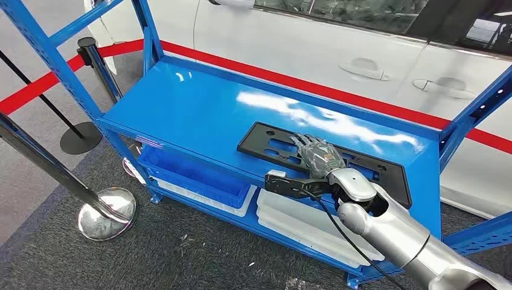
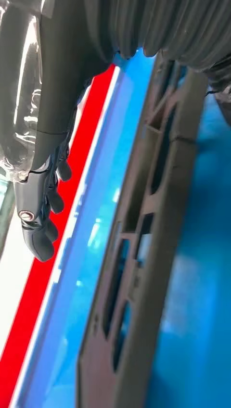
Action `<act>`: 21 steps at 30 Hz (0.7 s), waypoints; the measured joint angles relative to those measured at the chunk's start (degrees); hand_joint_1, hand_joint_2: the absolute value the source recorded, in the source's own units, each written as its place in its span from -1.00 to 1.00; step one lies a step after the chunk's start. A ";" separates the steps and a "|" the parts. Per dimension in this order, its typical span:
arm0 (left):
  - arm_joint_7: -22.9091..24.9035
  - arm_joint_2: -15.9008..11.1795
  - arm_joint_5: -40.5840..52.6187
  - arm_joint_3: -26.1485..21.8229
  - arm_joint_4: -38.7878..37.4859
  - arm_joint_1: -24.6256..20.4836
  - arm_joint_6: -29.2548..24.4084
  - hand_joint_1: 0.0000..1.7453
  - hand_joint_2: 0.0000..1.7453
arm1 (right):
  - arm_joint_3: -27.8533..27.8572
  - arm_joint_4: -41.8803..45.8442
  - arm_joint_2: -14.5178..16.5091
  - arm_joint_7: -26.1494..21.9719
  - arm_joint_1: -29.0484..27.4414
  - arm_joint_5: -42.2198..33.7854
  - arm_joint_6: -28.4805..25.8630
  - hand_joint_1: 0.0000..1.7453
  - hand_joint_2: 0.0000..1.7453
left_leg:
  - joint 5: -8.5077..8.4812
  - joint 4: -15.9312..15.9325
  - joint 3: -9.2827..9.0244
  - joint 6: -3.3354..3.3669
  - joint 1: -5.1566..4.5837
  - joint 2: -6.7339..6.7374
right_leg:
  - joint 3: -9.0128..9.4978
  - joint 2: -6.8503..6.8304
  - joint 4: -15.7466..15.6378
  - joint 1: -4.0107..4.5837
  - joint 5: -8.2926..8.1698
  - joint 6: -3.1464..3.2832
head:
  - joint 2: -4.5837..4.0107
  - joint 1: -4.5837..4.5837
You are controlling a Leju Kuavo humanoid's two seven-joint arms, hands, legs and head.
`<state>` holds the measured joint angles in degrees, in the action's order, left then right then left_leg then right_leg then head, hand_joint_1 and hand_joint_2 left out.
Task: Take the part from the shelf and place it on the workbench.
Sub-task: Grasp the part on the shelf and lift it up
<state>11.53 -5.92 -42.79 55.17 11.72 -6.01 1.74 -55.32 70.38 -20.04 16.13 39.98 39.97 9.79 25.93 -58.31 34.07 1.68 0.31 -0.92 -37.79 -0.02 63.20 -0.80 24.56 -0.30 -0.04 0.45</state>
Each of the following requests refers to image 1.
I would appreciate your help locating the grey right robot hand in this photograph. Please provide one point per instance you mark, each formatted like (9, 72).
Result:
(320, 160)

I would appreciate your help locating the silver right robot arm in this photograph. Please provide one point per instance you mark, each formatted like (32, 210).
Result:
(400, 236)

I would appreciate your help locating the blue metal shelf rack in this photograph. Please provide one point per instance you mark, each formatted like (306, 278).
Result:
(192, 108)

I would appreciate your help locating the wide white plastic tray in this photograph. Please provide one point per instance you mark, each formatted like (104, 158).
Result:
(288, 228)

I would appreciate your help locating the narrow white plastic tray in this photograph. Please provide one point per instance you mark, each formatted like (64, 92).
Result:
(248, 204)

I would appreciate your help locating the white car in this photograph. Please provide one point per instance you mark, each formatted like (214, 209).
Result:
(300, 44)

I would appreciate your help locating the blue plastic bin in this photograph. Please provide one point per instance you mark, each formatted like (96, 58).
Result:
(192, 176)

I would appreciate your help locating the thin pole with disc base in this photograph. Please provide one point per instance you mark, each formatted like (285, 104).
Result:
(80, 140)

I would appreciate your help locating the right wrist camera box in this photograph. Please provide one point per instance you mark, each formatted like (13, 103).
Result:
(288, 186)

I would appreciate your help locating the chrome base stanchion post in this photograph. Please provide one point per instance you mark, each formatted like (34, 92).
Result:
(106, 216)

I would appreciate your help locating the black stanchion post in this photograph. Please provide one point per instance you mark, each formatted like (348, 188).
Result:
(99, 68)

